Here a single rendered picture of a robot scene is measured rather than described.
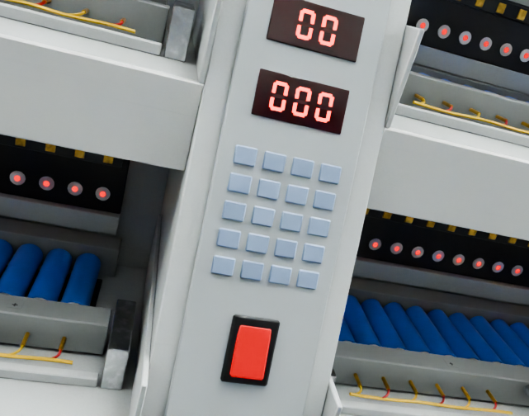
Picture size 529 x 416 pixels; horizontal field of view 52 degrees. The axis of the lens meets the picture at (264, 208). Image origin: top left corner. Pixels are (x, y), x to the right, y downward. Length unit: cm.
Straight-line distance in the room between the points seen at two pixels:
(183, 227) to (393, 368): 19
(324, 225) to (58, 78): 14
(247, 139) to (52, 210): 22
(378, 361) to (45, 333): 21
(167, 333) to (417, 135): 16
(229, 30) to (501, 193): 17
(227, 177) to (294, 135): 4
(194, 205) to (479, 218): 16
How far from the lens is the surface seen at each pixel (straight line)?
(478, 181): 32
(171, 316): 27
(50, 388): 33
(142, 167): 46
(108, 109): 27
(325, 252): 27
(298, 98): 27
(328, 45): 27
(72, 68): 27
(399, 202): 30
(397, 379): 40
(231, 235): 26
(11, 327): 35
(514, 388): 45
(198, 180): 26
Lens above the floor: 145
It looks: 3 degrees down
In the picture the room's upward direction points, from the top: 12 degrees clockwise
